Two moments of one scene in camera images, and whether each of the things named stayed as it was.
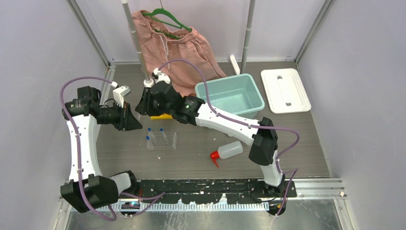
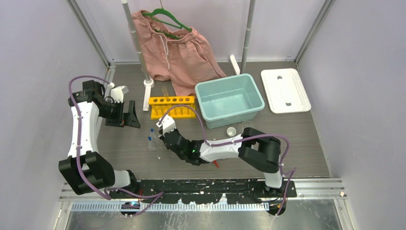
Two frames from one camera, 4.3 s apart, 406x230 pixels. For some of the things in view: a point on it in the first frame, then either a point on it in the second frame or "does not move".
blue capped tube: (152, 135) does not move
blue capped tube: (149, 144) does not move
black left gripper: (127, 121) does not move
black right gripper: (145, 107) -> (161, 136)
